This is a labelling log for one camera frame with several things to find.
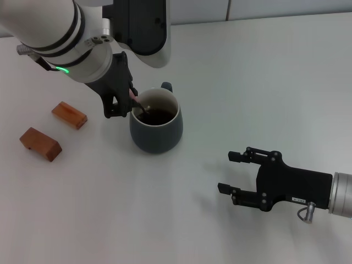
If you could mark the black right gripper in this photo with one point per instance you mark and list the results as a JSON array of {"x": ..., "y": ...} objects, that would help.
[{"x": 291, "y": 187}]

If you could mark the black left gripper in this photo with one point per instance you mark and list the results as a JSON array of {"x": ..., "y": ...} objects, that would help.
[{"x": 115, "y": 79}]

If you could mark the dark grey ceramic mug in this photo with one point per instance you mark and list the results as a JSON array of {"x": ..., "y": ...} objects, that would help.
[{"x": 154, "y": 140}]

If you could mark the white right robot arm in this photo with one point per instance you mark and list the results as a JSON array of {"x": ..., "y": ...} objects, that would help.
[{"x": 342, "y": 195}]

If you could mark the dark coffee liquid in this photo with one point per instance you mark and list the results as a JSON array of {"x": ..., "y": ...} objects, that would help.
[{"x": 162, "y": 116}]

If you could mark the flat brown wooden block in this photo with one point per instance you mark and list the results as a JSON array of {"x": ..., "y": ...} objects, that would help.
[{"x": 68, "y": 114}]

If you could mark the thick brown wooden block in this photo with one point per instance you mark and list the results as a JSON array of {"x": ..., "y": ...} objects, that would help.
[{"x": 38, "y": 140}]

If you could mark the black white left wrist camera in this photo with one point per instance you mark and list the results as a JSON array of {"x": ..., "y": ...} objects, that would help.
[{"x": 143, "y": 27}]

